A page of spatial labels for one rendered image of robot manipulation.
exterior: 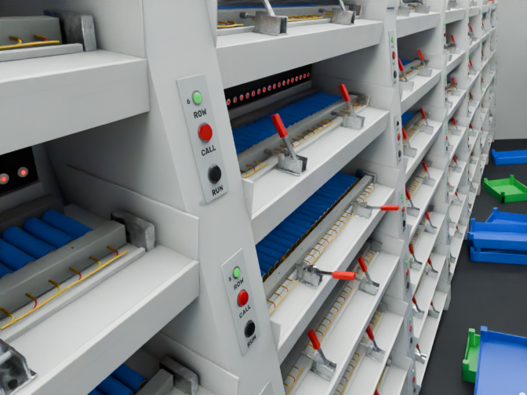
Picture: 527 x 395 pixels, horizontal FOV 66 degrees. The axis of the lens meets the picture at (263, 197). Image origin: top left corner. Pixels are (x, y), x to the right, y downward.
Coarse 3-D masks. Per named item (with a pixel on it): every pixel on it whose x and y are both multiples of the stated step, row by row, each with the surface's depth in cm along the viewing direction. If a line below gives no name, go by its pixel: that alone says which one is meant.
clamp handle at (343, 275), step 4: (312, 268) 66; (312, 272) 66; (316, 272) 66; (320, 272) 66; (324, 272) 66; (328, 272) 65; (332, 272) 65; (336, 272) 64; (340, 272) 64; (344, 272) 64; (348, 272) 64; (352, 272) 63; (328, 276) 65; (332, 276) 64; (336, 276) 64; (340, 276) 63; (344, 276) 63; (348, 276) 63; (352, 276) 62; (352, 280) 63
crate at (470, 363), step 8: (472, 328) 160; (472, 336) 160; (472, 344) 161; (472, 352) 159; (464, 360) 147; (472, 360) 156; (464, 368) 146; (472, 368) 152; (464, 376) 147; (472, 376) 146
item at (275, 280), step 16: (368, 176) 100; (352, 192) 92; (368, 192) 96; (336, 208) 85; (320, 224) 79; (336, 224) 82; (304, 240) 74; (320, 240) 77; (288, 256) 69; (304, 256) 71; (288, 272) 66; (272, 288) 62
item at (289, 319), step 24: (360, 168) 104; (384, 168) 100; (384, 192) 99; (336, 240) 79; (360, 240) 82; (312, 264) 72; (336, 264) 72; (288, 288) 66; (312, 288) 66; (288, 312) 61; (312, 312) 65; (288, 336) 57
